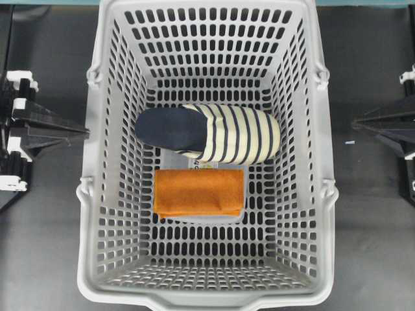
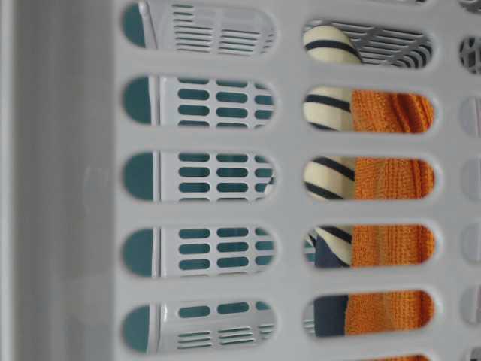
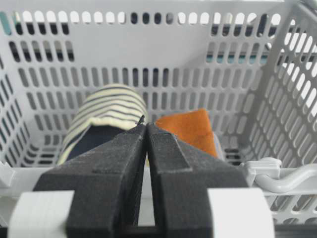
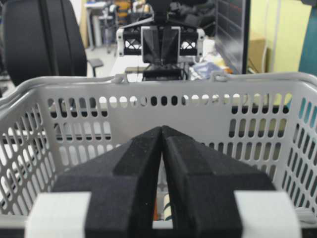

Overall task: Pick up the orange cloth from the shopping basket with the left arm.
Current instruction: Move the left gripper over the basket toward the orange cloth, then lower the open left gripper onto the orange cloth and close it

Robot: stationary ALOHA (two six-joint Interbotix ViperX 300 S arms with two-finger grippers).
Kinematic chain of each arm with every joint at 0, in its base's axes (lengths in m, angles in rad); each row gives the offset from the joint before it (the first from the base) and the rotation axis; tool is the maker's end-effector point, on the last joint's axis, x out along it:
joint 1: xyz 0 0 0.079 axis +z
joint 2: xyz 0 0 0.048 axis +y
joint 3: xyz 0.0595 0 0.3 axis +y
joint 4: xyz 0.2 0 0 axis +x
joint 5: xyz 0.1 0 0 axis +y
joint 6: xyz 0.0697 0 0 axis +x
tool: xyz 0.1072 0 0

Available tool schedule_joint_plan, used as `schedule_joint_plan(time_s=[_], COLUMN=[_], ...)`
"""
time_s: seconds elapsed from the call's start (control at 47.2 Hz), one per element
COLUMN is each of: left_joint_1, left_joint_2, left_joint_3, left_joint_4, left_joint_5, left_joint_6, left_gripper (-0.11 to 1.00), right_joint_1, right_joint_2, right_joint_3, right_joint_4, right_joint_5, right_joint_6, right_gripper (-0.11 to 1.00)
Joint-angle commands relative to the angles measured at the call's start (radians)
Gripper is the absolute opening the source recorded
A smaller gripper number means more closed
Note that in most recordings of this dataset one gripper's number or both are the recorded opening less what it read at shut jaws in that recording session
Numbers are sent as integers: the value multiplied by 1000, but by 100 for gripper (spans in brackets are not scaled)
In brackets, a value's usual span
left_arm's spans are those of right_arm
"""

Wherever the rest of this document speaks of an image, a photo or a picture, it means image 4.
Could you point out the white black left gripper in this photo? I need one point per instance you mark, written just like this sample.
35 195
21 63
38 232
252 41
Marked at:
165 43

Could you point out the right gripper black foam right finger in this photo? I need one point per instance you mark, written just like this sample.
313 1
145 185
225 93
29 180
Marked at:
215 196

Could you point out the right gripper black foam left finger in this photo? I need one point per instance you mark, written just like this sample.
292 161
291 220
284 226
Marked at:
110 196

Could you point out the striped item in basket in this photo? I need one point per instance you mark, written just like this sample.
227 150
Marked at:
167 212

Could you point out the grey plastic shopping basket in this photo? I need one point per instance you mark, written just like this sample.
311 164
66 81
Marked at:
49 125

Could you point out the black monitor screen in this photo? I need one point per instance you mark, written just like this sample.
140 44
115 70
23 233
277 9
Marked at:
232 26

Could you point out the cardboard box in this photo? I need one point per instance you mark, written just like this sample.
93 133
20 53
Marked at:
256 52

